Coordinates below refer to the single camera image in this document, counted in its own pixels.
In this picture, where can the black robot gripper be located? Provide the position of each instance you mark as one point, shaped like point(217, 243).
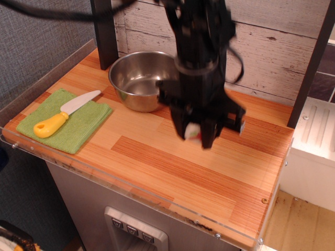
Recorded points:
point(199, 96)

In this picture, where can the plush sushi roll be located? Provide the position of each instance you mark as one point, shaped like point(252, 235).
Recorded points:
point(193, 132)

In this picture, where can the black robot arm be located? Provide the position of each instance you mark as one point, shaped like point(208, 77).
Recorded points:
point(203, 30)

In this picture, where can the stainless steel bowl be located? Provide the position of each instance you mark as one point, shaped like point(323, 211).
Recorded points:
point(134, 77)

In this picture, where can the green cloth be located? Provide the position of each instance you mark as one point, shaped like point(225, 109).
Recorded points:
point(76, 130)

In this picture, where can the white toy sink unit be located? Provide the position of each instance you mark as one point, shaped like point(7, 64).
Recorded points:
point(308, 173)

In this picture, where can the silver dispenser panel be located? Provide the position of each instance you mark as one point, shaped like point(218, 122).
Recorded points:
point(129, 233)

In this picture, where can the clear acrylic edge guard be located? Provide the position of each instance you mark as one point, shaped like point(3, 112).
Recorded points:
point(224, 191)

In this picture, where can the yellow object bottom left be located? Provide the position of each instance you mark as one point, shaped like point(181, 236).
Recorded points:
point(27, 247)

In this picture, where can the dark right post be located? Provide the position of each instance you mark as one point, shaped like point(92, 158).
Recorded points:
point(313, 65)

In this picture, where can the dark post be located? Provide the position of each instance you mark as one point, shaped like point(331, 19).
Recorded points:
point(313, 65)
point(105, 35)

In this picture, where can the dark left post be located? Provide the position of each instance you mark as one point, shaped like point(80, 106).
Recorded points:
point(105, 35)

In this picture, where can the yellow handled toy knife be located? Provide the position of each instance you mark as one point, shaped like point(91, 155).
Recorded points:
point(46, 128)

